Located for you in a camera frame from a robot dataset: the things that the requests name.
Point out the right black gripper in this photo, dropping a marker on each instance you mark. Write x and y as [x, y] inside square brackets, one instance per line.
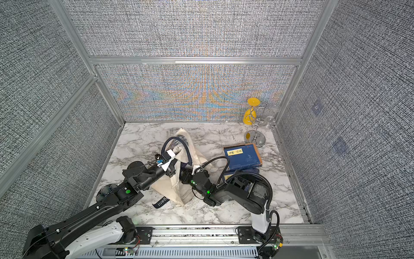
[187, 175]

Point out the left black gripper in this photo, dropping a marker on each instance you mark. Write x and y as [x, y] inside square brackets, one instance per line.
[170, 171]

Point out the blue book yellow label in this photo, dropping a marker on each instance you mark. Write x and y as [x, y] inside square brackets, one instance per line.
[231, 173]
[245, 156]

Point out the cream canvas tote bag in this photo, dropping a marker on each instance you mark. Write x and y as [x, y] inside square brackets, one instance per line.
[187, 156]

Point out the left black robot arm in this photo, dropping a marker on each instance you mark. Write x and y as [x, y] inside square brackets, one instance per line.
[52, 242]

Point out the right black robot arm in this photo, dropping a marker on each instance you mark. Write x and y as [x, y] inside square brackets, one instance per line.
[247, 188]

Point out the dark round cup cluster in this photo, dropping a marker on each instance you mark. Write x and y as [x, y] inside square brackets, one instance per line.
[105, 191]

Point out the yellow wine glass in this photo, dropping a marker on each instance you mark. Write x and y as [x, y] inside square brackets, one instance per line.
[250, 115]

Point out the clear wine glass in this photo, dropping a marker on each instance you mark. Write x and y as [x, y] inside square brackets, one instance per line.
[270, 119]

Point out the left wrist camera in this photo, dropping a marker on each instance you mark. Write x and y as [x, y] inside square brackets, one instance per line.
[165, 160]

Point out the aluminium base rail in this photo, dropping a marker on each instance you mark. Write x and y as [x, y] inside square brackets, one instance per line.
[223, 241]

